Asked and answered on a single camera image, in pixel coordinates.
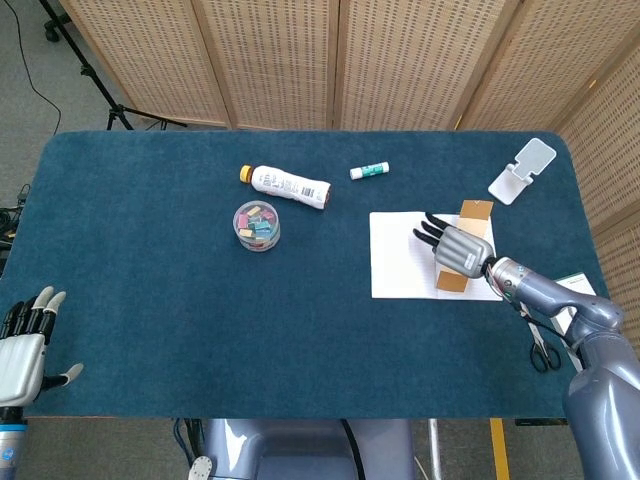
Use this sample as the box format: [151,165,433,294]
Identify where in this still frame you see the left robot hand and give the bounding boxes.
[0,285,85,409]

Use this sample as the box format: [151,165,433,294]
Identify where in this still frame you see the grey robot torso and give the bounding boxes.
[187,418,416,480]

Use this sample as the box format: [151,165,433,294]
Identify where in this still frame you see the bundle of black cables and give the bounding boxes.
[0,183,31,251]

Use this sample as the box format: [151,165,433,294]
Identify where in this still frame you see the metal table leg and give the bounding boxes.
[427,418,444,480]

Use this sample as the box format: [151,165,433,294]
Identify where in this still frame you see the white phone stand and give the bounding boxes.
[487,137,558,206]

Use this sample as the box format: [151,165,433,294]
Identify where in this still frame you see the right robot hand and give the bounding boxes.
[412,212,496,279]

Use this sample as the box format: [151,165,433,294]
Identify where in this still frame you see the white product box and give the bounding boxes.
[553,272,599,336]

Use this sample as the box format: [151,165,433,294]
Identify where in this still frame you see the teal blue table cloth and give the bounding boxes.
[0,130,610,420]

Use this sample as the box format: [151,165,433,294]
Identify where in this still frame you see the white notebook with brown spine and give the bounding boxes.
[369,211,504,302]

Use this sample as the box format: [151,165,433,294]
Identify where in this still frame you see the black tripod stand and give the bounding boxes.
[38,0,189,132]

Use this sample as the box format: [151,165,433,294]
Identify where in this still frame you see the black scissors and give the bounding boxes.
[519,299,562,374]

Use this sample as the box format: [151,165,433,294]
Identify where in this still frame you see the white and green glue stick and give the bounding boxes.
[349,160,391,181]

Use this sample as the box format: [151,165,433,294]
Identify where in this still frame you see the white bottle with yellow cap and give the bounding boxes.
[239,164,333,212]

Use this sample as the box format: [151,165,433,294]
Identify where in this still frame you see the wicker folding screen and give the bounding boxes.
[59,0,640,346]

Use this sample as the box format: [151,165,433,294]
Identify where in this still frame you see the black floor cable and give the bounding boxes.
[9,0,62,136]

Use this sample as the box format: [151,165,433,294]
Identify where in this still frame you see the orange and cream bookmark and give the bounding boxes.
[435,199,495,291]

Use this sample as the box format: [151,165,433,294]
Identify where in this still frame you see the clear tub of binder clips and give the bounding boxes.
[232,199,282,253]

